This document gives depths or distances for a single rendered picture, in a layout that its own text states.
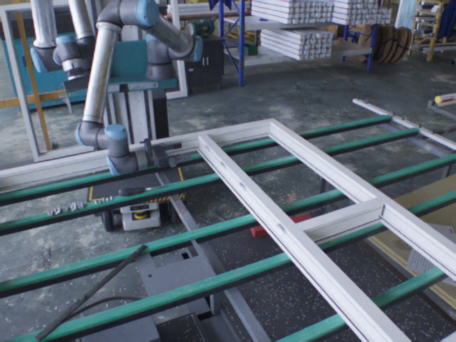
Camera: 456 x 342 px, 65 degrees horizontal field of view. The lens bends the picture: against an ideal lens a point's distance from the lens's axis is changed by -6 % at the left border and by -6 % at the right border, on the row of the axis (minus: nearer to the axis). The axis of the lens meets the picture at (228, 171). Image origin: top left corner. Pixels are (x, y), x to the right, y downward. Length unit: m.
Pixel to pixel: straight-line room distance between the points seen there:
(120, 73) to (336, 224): 1.68
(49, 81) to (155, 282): 4.36
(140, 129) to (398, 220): 1.87
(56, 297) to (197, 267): 1.39
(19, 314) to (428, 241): 2.13
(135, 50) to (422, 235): 1.89
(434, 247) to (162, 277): 0.90
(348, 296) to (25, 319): 1.85
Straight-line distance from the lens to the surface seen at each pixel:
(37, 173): 1.83
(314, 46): 5.97
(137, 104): 2.66
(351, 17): 6.06
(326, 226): 1.34
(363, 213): 1.45
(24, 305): 2.52
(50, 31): 2.27
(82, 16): 2.09
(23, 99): 3.79
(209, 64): 5.47
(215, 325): 1.46
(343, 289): 1.11
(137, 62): 2.49
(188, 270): 1.24
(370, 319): 1.07
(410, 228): 1.45
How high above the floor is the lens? 1.73
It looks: 30 degrees down
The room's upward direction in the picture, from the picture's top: straight up
